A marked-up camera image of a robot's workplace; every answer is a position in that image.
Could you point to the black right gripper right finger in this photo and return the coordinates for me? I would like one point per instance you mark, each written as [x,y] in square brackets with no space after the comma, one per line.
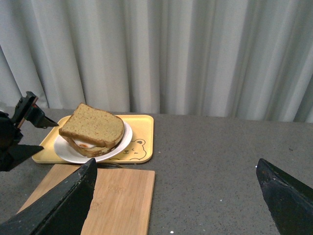
[289,201]

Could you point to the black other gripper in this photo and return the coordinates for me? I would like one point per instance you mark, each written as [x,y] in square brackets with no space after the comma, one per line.
[11,152]

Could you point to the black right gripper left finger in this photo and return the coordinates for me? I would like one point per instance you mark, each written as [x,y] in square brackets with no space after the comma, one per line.
[61,211]

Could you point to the white plate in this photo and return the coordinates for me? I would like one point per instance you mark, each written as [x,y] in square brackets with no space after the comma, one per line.
[67,153]

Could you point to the bread slice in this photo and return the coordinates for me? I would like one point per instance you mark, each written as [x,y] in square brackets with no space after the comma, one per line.
[93,126]
[92,152]

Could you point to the fried egg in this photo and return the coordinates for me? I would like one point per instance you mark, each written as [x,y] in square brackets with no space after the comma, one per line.
[84,145]

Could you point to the wooden cutting board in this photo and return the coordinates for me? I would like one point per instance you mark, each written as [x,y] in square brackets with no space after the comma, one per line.
[121,201]

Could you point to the yellow bear tray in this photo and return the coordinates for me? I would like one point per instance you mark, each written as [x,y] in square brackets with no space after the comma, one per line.
[138,151]

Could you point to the grey curtain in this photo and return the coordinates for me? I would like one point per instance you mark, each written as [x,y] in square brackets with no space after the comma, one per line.
[250,59]

